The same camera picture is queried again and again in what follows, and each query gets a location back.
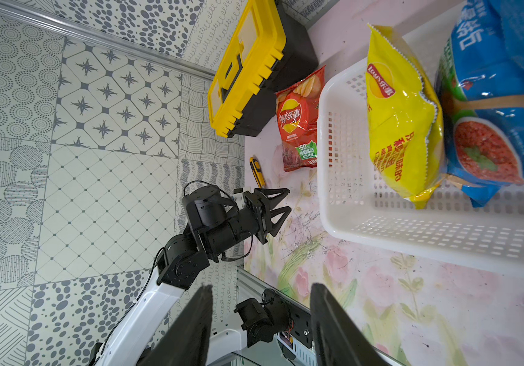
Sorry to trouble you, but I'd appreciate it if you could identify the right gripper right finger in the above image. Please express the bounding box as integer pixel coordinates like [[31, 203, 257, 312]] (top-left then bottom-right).
[[310, 283, 388, 366]]

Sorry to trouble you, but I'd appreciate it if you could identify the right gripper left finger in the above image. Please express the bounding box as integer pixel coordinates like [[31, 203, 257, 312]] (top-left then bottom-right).
[[139, 285, 213, 366]]

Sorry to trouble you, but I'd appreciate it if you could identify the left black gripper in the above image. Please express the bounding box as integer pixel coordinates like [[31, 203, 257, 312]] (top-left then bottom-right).
[[182, 184, 292, 262]]

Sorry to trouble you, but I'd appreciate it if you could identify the red Lay's chip bag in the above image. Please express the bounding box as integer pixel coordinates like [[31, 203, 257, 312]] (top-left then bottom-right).
[[276, 67, 325, 172]]

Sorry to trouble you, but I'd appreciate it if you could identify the yellow Lay's bag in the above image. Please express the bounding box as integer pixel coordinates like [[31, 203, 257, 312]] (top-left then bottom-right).
[[365, 25, 446, 210]]

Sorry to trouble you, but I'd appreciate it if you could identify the blue Lay's chip bag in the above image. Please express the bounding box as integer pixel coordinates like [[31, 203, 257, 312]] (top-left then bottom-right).
[[435, 1, 524, 207]]

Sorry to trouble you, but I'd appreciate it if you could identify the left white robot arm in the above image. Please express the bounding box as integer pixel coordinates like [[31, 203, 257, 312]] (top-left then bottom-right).
[[90, 181, 292, 365]]

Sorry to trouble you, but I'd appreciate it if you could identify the white plastic mesh basket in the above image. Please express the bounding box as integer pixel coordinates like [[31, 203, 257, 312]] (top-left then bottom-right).
[[318, 1, 524, 277]]

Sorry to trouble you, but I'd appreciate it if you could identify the yellow utility knife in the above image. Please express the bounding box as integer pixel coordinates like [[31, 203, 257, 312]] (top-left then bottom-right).
[[249, 156, 266, 188]]

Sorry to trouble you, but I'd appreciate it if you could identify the floral pink table mat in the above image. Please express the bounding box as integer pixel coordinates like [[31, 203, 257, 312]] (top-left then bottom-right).
[[245, 1, 524, 365]]

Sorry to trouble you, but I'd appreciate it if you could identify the yellow black toolbox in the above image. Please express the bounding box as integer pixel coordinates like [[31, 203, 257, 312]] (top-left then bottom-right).
[[207, 0, 318, 138]]

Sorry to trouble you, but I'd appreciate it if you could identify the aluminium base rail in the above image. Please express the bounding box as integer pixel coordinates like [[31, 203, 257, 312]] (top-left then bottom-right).
[[206, 267, 409, 366]]

